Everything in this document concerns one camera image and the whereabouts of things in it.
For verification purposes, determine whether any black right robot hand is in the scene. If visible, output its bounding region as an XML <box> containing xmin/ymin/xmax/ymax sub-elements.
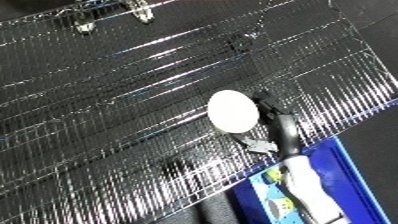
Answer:
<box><xmin>234</xmin><ymin>89</ymin><xmax>304</xmax><ymax>160</ymax></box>

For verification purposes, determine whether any white paper cup green band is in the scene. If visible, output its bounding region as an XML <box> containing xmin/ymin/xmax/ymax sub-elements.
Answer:
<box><xmin>206</xmin><ymin>89</ymin><xmax>262</xmax><ymax>134</ymax></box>

